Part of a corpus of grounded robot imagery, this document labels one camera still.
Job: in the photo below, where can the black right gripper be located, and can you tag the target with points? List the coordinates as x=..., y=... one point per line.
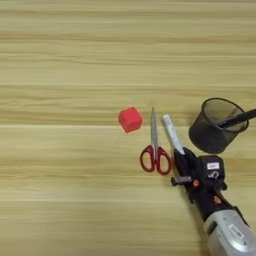
x=208, y=203

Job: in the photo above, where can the white marker with black cap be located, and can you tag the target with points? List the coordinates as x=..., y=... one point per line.
x=172, y=133

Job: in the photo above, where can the red cube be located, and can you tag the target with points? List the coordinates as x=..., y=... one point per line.
x=130, y=120

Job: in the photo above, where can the black mesh pen cup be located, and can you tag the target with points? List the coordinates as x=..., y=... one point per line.
x=205, y=138

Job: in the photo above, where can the black pen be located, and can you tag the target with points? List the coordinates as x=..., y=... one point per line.
x=238, y=119

